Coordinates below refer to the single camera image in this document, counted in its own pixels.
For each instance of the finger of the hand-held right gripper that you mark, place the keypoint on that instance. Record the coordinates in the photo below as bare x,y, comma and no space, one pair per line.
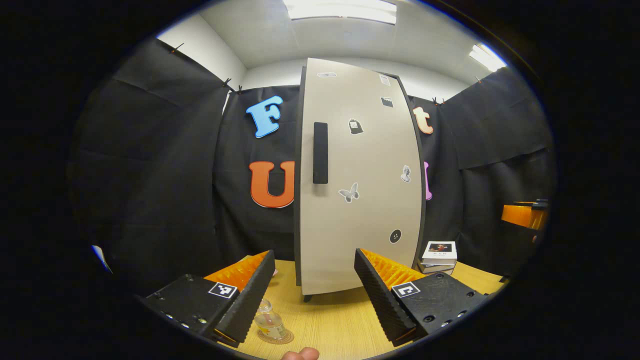
517,215

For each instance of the round brown coaster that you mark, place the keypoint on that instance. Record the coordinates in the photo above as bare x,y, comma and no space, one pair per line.
287,339

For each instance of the small ceiling light panel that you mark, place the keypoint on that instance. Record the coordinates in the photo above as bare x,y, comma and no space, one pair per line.
487,57

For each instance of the clear plastic bottle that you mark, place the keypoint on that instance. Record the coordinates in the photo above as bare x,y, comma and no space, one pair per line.
270,322

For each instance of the dark grey cabinet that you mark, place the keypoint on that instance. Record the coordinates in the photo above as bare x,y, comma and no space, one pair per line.
297,250

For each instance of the beige cabinet door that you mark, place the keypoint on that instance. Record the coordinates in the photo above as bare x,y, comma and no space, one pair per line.
360,235

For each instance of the white picture-cover book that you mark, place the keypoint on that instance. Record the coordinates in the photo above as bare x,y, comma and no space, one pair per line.
440,250

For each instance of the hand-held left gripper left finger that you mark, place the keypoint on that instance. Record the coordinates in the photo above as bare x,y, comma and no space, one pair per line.
252,295

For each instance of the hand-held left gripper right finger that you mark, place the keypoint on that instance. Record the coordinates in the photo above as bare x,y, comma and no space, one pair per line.
382,300

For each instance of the long ceiling light panel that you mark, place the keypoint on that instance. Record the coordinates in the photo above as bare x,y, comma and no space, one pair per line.
340,11

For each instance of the black backdrop cloth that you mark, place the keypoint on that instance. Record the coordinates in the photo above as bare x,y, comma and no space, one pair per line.
150,175

